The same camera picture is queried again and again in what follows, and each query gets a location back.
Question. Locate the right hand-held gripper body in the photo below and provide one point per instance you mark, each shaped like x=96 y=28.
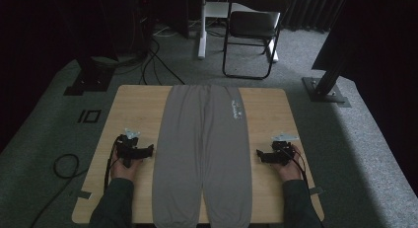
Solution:
x=282 y=154

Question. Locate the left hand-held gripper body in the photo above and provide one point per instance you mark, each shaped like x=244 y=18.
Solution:
x=126 y=149

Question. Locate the grey pants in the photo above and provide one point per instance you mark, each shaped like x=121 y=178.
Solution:
x=200 y=149

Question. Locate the person's right hand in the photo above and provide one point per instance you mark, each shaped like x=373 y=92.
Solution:
x=291 y=172

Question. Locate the person's left hand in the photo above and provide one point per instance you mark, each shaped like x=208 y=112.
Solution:
x=125 y=173

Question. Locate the grey tape piece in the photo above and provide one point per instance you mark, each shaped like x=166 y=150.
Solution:
x=315 y=190
x=84 y=194

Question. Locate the black stand with bolted base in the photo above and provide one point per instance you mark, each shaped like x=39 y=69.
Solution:
x=323 y=90

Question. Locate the black stand with flat base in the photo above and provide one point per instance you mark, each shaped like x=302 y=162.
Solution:
x=90 y=80

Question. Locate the black folding chair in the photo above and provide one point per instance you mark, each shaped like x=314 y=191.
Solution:
x=251 y=25

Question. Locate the dark pleated curtain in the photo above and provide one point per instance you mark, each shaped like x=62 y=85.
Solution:
x=309 y=11

